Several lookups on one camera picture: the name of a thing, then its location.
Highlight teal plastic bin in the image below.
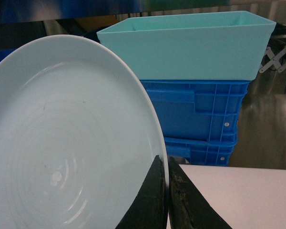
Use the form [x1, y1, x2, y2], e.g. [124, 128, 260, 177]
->
[97, 11, 276, 81]

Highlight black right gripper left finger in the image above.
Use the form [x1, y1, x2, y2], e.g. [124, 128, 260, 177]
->
[116, 155, 167, 229]

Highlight blue crate top right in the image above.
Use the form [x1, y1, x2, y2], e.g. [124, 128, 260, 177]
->
[141, 80, 250, 143]

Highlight light blue round tray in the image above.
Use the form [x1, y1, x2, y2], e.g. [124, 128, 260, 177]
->
[0, 35, 169, 229]

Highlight blue crate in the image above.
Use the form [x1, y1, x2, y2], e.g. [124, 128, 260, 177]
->
[164, 137, 237, 166]
[141, 80, 250, 143]

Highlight blue crate bottom right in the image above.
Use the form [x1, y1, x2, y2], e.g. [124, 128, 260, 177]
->
[164, 137, 237, 166]

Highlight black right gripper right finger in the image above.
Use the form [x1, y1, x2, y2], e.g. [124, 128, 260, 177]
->
[168, 157, 231, 229]

